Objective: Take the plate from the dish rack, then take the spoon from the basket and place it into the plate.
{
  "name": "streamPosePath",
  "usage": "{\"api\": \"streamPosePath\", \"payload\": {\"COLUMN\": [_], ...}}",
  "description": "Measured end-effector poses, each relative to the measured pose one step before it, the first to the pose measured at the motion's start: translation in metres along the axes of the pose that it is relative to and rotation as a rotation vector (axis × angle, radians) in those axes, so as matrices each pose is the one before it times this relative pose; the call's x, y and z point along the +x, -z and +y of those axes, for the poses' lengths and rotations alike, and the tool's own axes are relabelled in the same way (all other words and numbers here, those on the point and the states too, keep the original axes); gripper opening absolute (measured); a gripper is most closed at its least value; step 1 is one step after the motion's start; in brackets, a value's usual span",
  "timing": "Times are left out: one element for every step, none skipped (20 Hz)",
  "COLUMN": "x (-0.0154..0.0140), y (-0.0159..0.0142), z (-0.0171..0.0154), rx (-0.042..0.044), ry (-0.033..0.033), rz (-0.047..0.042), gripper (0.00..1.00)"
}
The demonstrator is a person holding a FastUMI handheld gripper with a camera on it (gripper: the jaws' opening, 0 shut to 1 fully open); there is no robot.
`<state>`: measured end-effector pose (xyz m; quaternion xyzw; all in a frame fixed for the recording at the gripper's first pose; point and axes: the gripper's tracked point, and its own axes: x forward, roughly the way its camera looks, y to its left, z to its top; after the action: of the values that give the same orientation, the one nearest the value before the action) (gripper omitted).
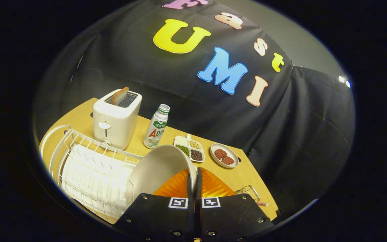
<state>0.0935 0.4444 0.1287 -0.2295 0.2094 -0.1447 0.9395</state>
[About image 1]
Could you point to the brown toast slice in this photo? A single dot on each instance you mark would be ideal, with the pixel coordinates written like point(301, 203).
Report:
point(119, 96)

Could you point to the plastic bottle with green label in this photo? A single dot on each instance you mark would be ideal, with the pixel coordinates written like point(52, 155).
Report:
point(156, 129)

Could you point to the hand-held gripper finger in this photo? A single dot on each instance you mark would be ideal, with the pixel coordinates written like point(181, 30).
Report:
point(197, 211)
point(190, 211)

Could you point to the small beige plate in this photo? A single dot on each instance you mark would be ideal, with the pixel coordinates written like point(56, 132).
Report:
point(232, 154)

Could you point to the red meat patty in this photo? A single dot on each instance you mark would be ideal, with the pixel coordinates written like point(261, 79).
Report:
point(220, 154)
point(227, 160)

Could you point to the black backdrop cloth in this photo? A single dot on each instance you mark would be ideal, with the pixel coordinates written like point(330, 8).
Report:
point(281, 134)

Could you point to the white toaster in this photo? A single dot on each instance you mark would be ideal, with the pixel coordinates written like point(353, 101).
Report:
point(113, 124)

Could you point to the cream round plate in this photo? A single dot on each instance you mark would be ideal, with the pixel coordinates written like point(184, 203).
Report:
point(160, 168)

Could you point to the white divided dish with beans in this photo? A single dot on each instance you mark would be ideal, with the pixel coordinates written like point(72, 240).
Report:
point(179, 139)

